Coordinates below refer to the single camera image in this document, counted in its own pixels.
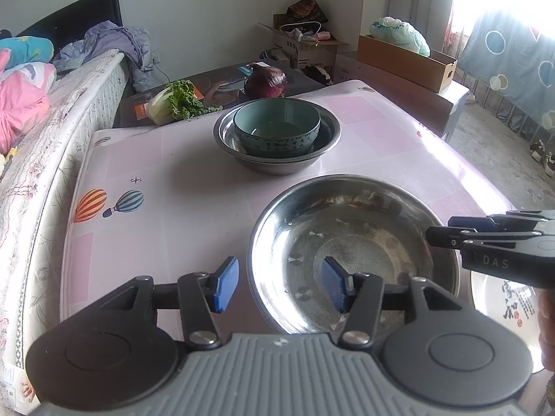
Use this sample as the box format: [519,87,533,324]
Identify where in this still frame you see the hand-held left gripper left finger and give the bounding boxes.
[102,257,240,351]

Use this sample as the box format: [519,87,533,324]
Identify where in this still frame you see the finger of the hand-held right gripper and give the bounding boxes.
[426,224,555,251]
[449,209,555,232]

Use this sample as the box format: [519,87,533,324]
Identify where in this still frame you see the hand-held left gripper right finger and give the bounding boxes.
[321,257,456,351]

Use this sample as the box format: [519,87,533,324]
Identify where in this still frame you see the white ceramic plate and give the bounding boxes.
[470,271,548,374]

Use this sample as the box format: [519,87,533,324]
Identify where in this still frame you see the large stainless steel bowl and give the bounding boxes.
[247,174,461,334]

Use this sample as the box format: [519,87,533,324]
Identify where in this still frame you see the teal ceramic bowl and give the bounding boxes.
[233,99,322,158]

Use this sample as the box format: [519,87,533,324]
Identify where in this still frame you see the person's right hand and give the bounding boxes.
[538,288,555,372]

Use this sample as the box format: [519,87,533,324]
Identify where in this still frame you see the pink printed tablecloth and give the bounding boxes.
[60,79,521,339]

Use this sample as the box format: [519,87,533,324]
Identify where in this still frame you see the metal drying rack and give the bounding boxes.
[470,76,555,144]

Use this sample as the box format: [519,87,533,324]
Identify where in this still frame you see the grey low cabinet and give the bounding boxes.
[336,51,471,141]

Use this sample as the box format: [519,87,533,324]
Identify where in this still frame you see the blue cloth with circles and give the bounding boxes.
[458,11,555,131]

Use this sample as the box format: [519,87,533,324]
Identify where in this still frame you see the long brown cardboard box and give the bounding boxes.
[356,35,458,93]

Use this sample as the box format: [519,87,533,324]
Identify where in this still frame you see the napa cabbage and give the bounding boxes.
[145,79,224,126]

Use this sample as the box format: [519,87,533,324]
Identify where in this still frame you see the pale green plastic bag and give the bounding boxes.
[369,16,431,57]

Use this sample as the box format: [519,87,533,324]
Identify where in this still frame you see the pink curtain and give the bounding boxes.
[446,0,471,46]

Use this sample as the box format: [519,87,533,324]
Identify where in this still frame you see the black and white cloth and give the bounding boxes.
[302,65,334,86]

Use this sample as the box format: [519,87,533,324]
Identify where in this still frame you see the red onion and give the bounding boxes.
[244,63,288,99]

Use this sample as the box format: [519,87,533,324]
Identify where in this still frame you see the white quilted mattress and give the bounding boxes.
[0,47,133,412]

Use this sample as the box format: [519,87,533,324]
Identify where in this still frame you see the grey curtain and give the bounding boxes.
[388,0,456,46]

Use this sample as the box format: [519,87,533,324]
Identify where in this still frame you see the white mattress tag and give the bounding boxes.
[0,362,39,414]

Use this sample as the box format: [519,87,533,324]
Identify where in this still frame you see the open cardboard box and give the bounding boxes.
[259,13,350,70]

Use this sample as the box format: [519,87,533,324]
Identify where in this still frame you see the purple grey clothes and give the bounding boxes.
[53,21,161,92]

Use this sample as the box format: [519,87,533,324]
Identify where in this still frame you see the brown snack bag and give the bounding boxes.
[286,0,329,24]

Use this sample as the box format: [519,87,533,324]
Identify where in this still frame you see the pink and blue comforter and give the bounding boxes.
[0,35,57,154]

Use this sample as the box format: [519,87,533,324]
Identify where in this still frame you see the black headboard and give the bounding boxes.
[15,0,123,53]

